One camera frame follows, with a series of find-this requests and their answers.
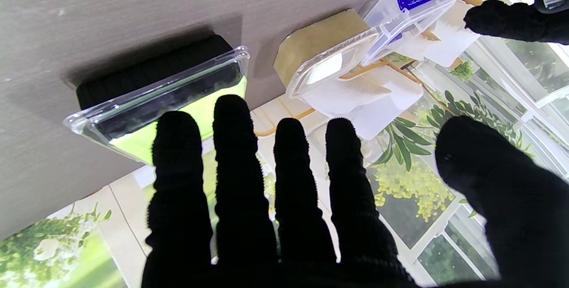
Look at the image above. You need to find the brown translucent container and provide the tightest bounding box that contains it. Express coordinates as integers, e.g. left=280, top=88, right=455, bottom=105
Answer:
left=273, top=9, right=378, bottom=88

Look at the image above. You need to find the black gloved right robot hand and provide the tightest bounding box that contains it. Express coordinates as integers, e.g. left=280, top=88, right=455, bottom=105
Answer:
left=141, top=95, right=569, bottom=288

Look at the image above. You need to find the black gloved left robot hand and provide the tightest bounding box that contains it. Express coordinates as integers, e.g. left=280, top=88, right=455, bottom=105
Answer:
left=464, top=0, right=569, bottom=45

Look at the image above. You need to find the clear lid with green sheet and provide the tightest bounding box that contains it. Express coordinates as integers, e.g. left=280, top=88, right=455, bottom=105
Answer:
left=64, top=46, right=250, bottom=164

